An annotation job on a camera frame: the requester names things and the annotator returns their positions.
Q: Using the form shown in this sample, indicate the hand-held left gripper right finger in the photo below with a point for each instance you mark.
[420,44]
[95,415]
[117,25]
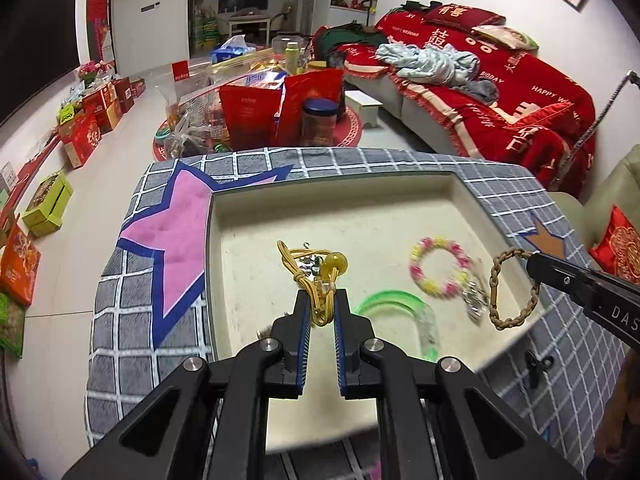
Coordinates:
[341,345]

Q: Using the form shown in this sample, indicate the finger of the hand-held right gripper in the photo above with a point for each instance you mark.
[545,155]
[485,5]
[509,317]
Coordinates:
[560,272]

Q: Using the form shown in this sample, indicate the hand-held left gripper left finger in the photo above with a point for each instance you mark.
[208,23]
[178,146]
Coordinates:
[302,345]

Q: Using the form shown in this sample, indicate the green translucent bangle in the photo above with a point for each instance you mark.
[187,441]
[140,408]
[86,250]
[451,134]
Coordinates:
[390,299]

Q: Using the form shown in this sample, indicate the silver charm ornament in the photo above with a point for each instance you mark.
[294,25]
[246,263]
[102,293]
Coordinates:
[476,302]

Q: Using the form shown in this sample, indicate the grey-green shallow box tray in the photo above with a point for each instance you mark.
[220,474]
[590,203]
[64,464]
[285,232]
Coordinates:
[360,225]

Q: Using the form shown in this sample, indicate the person's right forearm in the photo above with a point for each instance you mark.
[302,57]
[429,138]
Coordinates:
[620,405]

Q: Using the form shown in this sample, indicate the red patterned cushion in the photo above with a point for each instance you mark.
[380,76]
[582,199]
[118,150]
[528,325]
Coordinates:
[620,245]

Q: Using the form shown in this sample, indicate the black claw hair clip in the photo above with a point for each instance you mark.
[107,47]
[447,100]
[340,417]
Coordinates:
[537,365]

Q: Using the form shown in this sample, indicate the beige armchair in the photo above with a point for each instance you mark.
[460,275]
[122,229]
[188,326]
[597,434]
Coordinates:
[607,185]

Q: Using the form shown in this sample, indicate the black telescopic pole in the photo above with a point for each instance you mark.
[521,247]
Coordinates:
[595,122]

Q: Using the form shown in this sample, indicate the grey checked star blanket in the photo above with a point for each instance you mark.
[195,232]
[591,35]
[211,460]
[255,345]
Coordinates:
[145,320]

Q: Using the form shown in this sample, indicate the sofa with red cover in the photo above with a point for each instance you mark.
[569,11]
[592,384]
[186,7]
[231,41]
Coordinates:
[525,105]

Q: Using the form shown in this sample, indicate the dark-lidded jar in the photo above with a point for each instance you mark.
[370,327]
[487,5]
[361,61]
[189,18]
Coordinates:
[319,122]

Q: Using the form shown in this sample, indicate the small white step stool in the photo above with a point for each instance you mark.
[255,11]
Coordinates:
[364,105]

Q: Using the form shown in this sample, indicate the beige printed pillow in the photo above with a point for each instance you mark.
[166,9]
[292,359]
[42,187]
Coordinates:
[505,37]

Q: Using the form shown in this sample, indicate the light blue clothes pile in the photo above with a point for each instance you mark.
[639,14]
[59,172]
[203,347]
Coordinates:
[430,62]

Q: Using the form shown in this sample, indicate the red embroidered pillow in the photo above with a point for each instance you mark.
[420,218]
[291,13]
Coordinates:
[462,17]

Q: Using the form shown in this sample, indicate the yellow-green cardboard boxes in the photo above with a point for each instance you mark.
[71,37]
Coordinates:
[47,205]

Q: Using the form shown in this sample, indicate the green printed bag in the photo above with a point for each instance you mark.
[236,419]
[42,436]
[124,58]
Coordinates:
[10,325]

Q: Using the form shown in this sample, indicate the orange printed bag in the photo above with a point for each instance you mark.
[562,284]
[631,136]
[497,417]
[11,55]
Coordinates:
[19,260]

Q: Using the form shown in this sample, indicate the red patterned gift box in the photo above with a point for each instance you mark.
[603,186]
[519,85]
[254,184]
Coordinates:
[81,139]

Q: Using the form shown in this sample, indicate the blue tissue box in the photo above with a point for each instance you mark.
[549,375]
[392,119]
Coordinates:
[231,50]

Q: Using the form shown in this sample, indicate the dark green clothing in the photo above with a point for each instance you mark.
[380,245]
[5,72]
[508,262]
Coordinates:
[345,37]

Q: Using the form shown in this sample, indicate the white dining table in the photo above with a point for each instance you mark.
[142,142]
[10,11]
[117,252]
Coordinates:
[250,22]

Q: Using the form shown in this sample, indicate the pink flower bouquet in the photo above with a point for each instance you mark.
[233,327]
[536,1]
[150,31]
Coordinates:
[90,71]

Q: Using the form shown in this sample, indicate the red hanging scroll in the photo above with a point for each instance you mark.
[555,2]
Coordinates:
[98,10]

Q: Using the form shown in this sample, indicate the large black television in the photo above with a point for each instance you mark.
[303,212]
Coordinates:
[30,35]

